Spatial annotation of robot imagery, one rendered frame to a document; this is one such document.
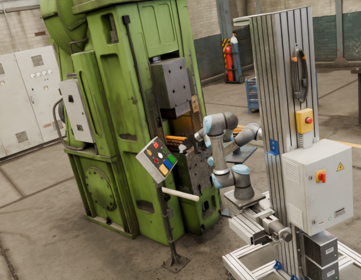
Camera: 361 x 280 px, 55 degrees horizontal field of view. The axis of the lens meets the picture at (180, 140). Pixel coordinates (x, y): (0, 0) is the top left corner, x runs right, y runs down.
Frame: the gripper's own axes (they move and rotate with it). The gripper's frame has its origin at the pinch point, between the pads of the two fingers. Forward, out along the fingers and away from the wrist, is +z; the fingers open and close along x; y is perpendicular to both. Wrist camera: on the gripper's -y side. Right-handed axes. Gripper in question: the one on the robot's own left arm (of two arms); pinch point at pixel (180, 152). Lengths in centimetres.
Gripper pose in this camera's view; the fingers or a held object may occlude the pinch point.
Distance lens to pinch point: 286.3
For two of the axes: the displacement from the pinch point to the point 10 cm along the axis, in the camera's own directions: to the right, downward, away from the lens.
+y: -6.3, -7.7, -1.1
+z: -7.2, 5.3, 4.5
